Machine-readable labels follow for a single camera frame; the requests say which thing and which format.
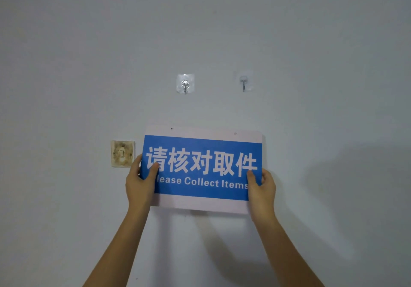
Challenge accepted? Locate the person's left hand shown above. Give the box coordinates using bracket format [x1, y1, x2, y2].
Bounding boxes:
[125, 154, 159, 214]

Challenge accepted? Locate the person's right hand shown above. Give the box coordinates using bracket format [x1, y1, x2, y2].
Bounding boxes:
[246, 168, 277, 222]

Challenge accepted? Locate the blue and white sign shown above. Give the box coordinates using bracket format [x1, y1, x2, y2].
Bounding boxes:
[140, 125, 263, 215]

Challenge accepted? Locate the person's left forearm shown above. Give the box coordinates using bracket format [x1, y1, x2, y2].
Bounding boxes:
[83, 208, 151, 287]

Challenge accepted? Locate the person's right forearm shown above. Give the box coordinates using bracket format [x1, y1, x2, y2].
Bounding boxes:
[253, 216, 325, 287]

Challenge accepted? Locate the stained adhesive residue patch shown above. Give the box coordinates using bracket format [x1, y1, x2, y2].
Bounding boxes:
[111, 140, 135, 168]

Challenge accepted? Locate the clear adhesive wall hook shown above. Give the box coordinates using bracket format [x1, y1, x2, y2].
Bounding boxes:
[236, 72, 253, 92]
[177, 74, 195, 94]

